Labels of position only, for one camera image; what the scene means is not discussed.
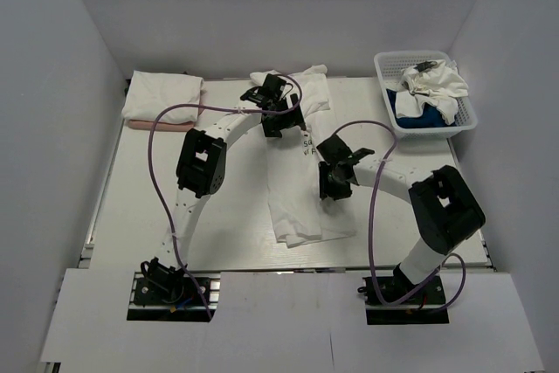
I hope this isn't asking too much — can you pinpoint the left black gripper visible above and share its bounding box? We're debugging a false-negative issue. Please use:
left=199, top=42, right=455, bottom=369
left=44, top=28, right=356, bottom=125
left=263, top=94, right=305, bottom=138

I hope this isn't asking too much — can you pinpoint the white cartoon print t-shirt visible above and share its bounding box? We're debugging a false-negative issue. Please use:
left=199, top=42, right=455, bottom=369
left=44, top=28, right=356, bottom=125
left=266, top=65, right=356, bottom=248

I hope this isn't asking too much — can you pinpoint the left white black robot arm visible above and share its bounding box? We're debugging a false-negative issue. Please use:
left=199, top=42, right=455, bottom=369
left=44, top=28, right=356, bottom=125
left=148, top=94, right=306, bottom=270

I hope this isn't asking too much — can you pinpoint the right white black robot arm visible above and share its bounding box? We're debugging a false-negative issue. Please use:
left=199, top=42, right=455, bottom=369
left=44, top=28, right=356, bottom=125
left=319, top=156, right=486, bottom=302

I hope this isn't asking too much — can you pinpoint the blue t-shirt in basket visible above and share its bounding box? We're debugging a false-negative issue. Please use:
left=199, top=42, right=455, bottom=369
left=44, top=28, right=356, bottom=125
left=386, top=89, right=447, bottom=129

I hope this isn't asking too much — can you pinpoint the white plastic laundry basket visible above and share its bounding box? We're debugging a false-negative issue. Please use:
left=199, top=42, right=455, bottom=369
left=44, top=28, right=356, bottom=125
left=374, top=51, right=478, bottom=139

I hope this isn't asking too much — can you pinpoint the folded white t-shirt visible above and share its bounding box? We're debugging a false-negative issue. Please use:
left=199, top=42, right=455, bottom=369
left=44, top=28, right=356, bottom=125
left=121, top=71, right=204, bottom=122

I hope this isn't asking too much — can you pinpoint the crumpled white t-shirt in basket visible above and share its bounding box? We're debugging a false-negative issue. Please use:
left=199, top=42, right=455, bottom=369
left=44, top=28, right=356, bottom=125
left=396, top=59, right=469, bottom=126

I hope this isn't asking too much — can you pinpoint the folded pink t-shirt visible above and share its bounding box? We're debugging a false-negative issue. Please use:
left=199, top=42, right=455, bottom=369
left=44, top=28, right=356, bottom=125
left=121, top=88, right=203, bottom=132

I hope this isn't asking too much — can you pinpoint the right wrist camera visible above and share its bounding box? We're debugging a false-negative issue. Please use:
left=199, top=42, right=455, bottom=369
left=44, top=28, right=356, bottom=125
left=315, top=135, right=375, bottom=166

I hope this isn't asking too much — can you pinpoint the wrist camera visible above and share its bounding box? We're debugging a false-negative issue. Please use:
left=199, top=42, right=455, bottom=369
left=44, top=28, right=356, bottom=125
left=315, top=135, right=375, bottom=166
left=240, top=74, right=288, bottom=110

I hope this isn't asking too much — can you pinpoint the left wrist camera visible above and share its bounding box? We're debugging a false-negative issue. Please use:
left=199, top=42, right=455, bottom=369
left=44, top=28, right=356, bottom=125
left=240, top=74, right=288, bottom=110

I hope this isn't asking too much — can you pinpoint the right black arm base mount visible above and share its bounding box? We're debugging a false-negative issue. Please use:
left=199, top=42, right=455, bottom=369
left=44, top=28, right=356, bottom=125
left=355, top=274, right=451, bottom=326

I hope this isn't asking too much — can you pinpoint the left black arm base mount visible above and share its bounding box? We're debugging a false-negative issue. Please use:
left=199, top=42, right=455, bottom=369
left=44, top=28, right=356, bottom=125
left=127, top=258, right=220, bottom=323

